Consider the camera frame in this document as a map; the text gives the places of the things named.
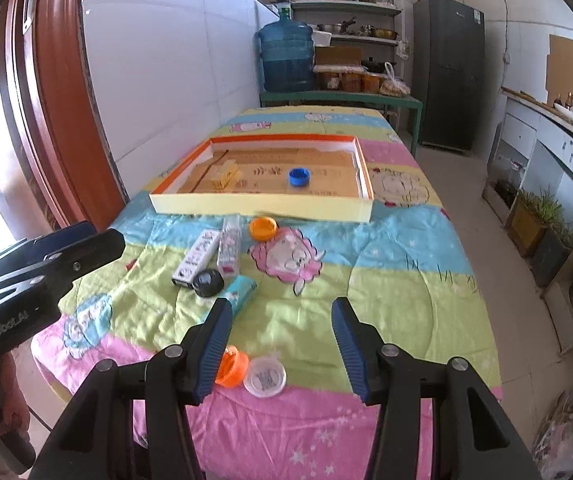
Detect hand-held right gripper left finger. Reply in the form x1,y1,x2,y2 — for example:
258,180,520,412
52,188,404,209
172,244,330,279
29,297,234,480

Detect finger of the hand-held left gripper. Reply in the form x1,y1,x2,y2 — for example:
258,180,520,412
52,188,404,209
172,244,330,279
0,220,97,272
0,228,126,303

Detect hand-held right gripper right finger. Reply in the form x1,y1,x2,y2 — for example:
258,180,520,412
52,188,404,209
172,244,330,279
330,297,542,480

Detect orange bottle cap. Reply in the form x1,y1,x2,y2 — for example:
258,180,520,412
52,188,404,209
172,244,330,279
215,346,250,388
249,217,278,242

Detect teal box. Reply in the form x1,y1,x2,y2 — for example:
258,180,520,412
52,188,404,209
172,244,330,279
224,276,258,318

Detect white round lid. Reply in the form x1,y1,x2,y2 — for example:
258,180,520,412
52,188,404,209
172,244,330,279
244,356,287,398

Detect long white box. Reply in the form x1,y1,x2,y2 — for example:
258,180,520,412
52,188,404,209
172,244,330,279
171,229,222,288

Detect orange-rimmed cardboard tray box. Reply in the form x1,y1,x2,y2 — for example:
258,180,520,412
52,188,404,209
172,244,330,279
149,135,376,223

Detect small yellow box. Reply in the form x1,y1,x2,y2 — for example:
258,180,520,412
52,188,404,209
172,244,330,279
210,160,240,192

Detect person's left forearm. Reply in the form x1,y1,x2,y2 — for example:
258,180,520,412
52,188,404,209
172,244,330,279
0,350,34,476

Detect black round object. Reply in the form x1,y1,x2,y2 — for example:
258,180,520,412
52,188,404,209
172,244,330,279
192,269,226,298

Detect brown wooden door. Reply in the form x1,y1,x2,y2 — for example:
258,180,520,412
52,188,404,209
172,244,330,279
0,0,127,231

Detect planter with grass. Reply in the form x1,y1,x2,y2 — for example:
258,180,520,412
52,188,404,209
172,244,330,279
509,190,562,258
531,220,573,288

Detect green low table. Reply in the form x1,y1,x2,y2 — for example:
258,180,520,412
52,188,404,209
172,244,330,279
260,89,424,158

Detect plastic bag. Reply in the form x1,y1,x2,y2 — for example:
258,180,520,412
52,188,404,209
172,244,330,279
379,62,411,97

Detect blue water jug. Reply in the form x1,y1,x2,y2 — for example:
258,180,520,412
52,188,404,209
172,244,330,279
258,0,314,93

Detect dark refrigerator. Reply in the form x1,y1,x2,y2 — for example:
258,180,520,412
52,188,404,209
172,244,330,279
413,0,485,156

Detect white counter cabinet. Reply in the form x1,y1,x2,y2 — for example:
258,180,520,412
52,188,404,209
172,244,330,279
486,87,573,231

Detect green shelf rack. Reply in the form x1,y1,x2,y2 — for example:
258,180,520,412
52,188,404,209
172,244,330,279
286,0,404,96

